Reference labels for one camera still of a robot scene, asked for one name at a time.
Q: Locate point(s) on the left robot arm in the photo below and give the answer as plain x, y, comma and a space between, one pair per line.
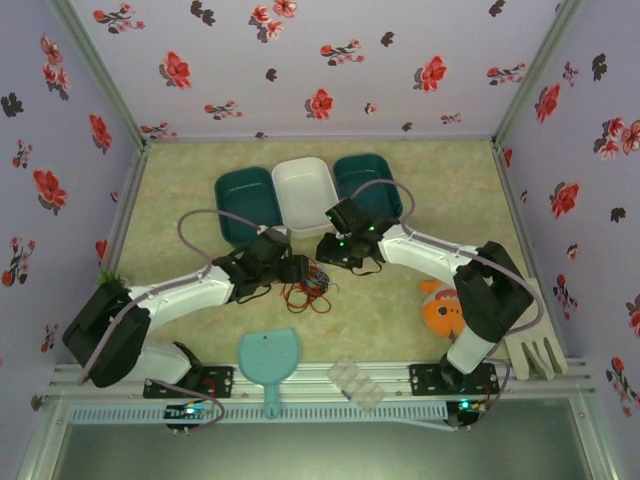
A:
175, 295

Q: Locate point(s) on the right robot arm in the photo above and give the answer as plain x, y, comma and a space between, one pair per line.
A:
425, 252

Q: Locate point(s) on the white plastic bin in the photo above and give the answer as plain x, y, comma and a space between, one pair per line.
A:
305, 190

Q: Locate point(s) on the teal plastic bin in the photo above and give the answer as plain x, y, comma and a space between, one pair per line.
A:
360, 175
245, 200

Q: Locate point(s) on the light blue hand mirror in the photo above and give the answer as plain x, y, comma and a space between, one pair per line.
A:
269, 355

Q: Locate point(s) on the orange fish plush toy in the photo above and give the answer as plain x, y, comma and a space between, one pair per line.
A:
442, 312

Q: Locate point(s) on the clear plastic compartment box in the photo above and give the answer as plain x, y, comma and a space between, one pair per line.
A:
357, 385

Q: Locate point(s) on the small green potted plant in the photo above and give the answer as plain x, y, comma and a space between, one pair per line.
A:
107, 277

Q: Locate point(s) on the aluminium mounting rail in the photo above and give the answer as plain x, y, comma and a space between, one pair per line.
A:
315, 380

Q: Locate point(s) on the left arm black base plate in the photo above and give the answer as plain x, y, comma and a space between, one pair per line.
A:
220, 380

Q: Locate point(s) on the aluminium side rail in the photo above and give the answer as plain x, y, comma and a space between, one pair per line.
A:
127, 200

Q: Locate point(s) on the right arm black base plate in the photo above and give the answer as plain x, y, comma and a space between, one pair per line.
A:
425, 380

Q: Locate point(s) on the aluminium frame post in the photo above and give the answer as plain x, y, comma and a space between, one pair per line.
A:
103, 75
533, 75

